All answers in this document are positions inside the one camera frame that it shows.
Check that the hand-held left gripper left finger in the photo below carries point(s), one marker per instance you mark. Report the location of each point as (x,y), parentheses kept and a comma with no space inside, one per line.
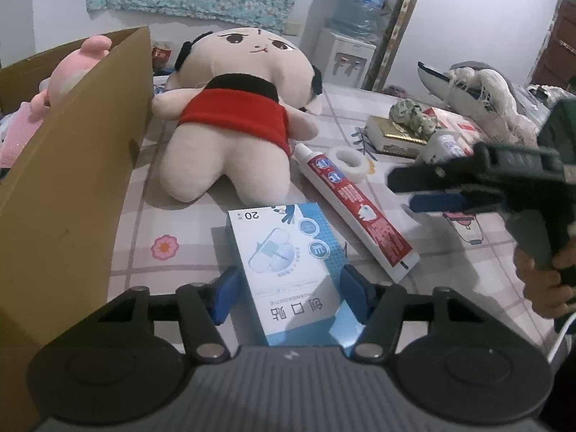
(226,294)

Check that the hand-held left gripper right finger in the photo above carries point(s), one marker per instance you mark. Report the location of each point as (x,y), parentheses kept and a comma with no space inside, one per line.
(355,294)

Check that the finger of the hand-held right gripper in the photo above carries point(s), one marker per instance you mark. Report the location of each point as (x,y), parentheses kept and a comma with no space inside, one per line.
(432,173)
(441,202)

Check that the white plastic bottle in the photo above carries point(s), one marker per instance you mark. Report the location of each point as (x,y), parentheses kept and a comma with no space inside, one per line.
(438,148)

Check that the gold box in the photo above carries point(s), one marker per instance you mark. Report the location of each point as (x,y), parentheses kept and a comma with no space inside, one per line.
(391,137)

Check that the white tape roll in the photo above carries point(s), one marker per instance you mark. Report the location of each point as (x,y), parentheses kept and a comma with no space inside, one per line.
(360,168)

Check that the blue white bandage box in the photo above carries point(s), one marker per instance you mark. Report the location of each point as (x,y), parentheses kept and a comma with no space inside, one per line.
(288,252)

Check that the red white toothpaste tube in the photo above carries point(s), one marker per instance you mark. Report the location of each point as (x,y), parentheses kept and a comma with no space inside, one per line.
(355,202)

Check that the brown cardboard box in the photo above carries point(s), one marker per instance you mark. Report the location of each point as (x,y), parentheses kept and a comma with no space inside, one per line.
(67,216)

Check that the pink plush rabbit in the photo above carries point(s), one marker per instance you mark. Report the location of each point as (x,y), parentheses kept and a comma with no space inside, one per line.
(67,76)

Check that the person's right hand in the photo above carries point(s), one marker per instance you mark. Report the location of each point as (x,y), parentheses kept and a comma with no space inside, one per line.
(540,292)

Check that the clear plastic bag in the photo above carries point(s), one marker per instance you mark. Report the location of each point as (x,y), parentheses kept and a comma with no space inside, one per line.
(535,101)

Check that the navy trimmed white quilt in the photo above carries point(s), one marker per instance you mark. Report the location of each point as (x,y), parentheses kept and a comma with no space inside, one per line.
(436,78)

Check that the white fringed blanket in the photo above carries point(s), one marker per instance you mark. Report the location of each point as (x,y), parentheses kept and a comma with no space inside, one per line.
(495,99)

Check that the patterned flat board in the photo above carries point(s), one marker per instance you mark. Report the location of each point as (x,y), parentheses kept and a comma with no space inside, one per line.
(396,40)

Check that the beige plush doll red dress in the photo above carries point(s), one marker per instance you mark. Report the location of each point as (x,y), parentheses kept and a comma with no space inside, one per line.
(225,153)

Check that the white water dispenser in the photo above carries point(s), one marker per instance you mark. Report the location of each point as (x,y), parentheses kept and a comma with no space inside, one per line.
(344,58)

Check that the brown wooden door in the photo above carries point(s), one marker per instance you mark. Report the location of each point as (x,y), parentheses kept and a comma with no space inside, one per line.
(555,45)

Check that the blue water bottle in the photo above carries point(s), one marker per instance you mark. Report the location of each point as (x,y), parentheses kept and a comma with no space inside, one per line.
(364,4)

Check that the white wall socket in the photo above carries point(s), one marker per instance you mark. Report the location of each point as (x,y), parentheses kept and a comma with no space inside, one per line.
(293,29)

